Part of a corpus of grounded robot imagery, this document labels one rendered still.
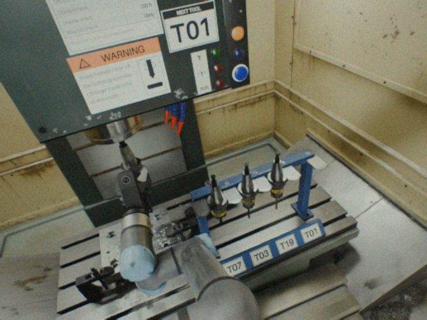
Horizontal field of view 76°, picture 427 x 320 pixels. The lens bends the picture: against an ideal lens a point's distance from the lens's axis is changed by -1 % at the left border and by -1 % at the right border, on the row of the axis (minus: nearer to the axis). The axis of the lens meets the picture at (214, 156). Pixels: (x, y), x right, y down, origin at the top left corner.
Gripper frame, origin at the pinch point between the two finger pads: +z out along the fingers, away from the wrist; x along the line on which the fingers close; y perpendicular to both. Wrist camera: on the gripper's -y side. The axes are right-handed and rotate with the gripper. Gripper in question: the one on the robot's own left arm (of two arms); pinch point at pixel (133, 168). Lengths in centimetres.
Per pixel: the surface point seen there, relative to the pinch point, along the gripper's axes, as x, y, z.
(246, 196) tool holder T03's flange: 32.9, 13.2, -12.0
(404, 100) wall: 101, 3, 4
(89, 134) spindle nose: -5.2, -19.3, -7.2
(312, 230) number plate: 58, 40, -14
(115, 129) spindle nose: 1.6, -19.8, -9.0
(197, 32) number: 24, -41, -18
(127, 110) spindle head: 8.0, -29.8, -20.6
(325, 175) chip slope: 87, 54, 24
